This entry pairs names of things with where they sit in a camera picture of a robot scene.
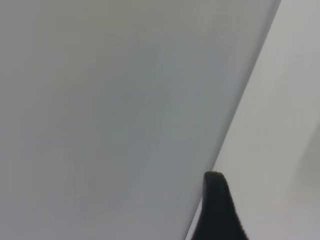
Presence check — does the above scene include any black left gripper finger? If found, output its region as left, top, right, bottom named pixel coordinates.
left=189, top=171, right=249, bottom=240

